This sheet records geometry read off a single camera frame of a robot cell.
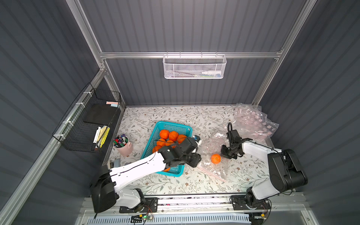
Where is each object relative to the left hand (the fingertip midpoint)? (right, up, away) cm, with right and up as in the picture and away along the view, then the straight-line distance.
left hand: (199, 158), depth 74 cm
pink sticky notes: (-53, +31, +11) cm, 62 cm away
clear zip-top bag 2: (+43, +19, +29) cm, 55 cm away
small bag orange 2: (+12, -3, +12) cm, 17 cm away
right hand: (+18, -3, +18) cm, 26 cm away
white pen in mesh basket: (+16, +52, +18) cm, 57 cm away
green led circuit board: (-32, -31, -1) cm, 44 cm away
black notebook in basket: (-53, +24, +1) cm, 58 cm away
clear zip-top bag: (+10, 0, +21) cm, 24 cm away
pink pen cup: (-46, +7, +10) cm, 48 cm away
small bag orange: (-15, +2, -21) cm, 26 cm away
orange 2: (-15, +10, +20) cm, 27 cm away
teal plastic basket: (-6, +13, +22) cm, 26 cm away
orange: (-22, +11, +22) cm, 33 cm away
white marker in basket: (-52, +13, -4) cm, 54 cm away
